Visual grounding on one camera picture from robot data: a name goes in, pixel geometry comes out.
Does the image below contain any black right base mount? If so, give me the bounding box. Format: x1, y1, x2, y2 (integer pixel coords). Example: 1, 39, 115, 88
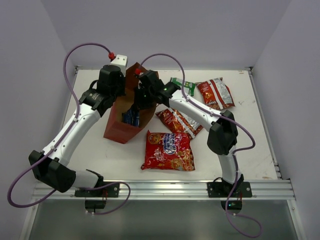
206, 174, 253, 214

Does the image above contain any dark red chip bag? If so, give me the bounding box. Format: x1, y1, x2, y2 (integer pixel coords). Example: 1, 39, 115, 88
196, 77, 235, 111
155, 108, 203, 140

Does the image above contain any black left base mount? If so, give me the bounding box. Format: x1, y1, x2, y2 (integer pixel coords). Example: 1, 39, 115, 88
74, 182, 120, 212

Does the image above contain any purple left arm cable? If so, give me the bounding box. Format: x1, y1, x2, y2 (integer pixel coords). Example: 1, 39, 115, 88
6, 43, 115, 209

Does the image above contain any red paper bag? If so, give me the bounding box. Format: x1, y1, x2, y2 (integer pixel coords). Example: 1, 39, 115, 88
103, 61, 161, 145

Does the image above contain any green snack bag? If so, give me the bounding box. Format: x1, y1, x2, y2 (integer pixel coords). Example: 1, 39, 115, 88
170, 77, 196, 97

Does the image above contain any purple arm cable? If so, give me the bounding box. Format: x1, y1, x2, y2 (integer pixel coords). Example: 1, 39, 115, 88
6, 43, 115, 209
133, 52, 263, 238

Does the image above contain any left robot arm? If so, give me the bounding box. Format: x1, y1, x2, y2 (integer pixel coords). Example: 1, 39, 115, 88
28, 64, 125, 197

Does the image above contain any blue snack bag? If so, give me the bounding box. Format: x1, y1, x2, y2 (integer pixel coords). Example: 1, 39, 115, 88
122, 107, 140, 127

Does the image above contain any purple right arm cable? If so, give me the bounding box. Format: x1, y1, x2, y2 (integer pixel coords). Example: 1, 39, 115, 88
133, 52, 263, 238

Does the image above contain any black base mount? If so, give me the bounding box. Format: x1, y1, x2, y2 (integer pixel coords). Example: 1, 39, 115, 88
74, 182, 120, 212
206, 174, 253, 214

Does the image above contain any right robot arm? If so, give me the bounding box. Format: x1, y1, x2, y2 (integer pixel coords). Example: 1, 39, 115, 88
133, 68, 243, 197

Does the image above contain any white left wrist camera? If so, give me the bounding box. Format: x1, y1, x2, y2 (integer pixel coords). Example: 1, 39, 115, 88
110, 54, 128, 76

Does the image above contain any aluminium mounting rail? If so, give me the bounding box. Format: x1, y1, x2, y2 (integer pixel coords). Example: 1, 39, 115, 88
32, 177, 297, 201

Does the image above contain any bright red patterned snack bag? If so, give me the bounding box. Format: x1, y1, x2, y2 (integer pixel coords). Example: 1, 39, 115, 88
140, 131, 195, 172

